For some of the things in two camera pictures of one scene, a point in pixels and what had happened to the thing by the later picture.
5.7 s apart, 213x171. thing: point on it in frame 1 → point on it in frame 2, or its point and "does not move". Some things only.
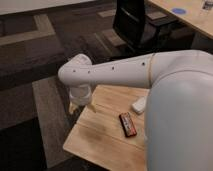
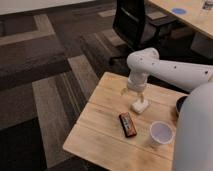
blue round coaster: (179, 11) does not move
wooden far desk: (191, 12) does not move
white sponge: (140, 104) does not move
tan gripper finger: (71, 108) → (124, 91)
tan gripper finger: (90, 106) → (142, 98)
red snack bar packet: (128, 124) does not move
